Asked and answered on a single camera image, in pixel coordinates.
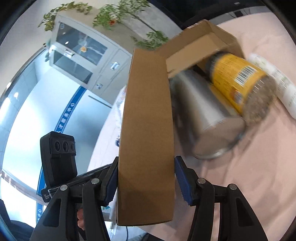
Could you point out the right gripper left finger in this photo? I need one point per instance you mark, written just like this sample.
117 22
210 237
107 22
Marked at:
59 221

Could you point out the brown cardboard box tray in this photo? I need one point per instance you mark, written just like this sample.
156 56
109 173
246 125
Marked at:
146 169

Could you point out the person's left hand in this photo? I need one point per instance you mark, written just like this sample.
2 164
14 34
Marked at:
80 217

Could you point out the pink tablecloth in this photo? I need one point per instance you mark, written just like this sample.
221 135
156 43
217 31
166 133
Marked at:
263 162

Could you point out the silver metal tin can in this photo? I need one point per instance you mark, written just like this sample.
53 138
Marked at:
213 126

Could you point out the white cylindrical bottle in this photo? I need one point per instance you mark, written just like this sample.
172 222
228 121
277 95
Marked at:
285 89

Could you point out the grey metal cabinet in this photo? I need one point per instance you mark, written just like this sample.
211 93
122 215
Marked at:
94 57

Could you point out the green climbing plant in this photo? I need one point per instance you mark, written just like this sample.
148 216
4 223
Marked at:
108 16

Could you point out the black camera box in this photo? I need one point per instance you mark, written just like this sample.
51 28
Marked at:
58 158

